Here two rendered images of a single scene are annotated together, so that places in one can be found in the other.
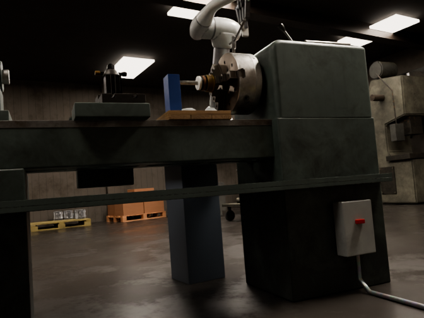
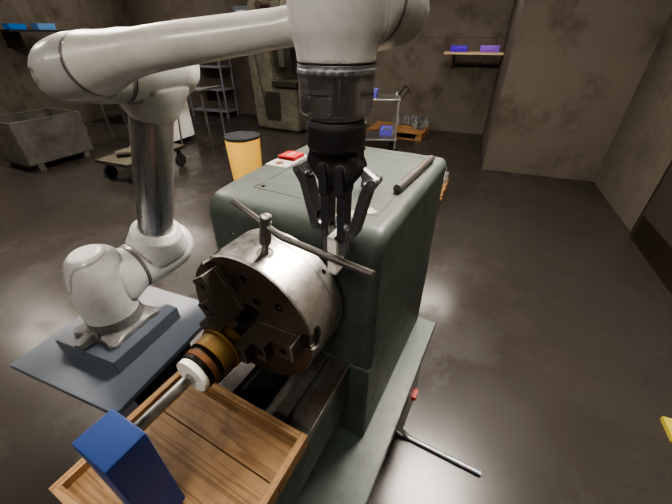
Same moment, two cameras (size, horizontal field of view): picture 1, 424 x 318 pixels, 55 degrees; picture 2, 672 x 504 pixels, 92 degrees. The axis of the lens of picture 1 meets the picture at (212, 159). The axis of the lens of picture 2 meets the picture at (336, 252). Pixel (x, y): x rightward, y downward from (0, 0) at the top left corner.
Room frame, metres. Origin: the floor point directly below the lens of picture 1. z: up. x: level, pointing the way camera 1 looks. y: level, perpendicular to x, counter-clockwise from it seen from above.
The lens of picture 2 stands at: (1.56, 0.07, 1.58)
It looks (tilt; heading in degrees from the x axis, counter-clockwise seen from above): 34 degrees down; 321
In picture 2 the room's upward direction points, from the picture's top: straight up
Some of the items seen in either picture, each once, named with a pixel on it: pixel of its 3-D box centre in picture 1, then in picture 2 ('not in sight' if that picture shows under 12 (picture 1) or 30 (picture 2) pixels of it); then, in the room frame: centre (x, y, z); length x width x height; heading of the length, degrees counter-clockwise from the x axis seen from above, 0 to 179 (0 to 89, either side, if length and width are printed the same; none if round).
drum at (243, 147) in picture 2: not in sight; (246, 162); (5.20, -1.49, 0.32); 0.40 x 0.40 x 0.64
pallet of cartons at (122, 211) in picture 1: (135, 204); not in sight; (8.90, 1.73, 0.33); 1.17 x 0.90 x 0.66; 120
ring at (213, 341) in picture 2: (208, 83); (215, 353); (2.02, -0.01, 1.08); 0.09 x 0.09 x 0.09; 23
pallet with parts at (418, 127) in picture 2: not in sight; (398, 125); (5.87, -4.92, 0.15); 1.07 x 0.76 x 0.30; 30
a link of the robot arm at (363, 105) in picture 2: not in sight; (336, 91); (1.90, -0.20, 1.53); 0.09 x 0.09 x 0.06
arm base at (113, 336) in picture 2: not in sight; (110, 320); (2.59, 0.16, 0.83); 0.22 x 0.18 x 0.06; 120
